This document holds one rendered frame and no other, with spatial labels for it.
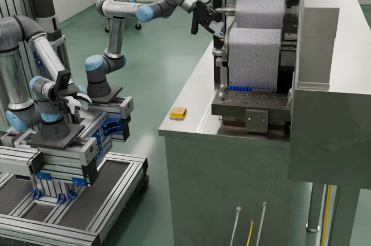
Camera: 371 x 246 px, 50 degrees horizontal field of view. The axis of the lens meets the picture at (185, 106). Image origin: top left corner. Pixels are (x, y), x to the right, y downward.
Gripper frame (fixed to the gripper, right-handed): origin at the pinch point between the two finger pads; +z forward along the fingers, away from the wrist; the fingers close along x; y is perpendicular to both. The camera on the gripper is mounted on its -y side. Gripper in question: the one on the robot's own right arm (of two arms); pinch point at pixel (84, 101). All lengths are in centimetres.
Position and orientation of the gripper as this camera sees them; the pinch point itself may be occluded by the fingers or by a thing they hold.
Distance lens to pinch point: 155.2
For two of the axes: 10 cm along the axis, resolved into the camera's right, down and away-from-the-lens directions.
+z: 7.4, 2.8, -6.1
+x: -6.7, 2.6, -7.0
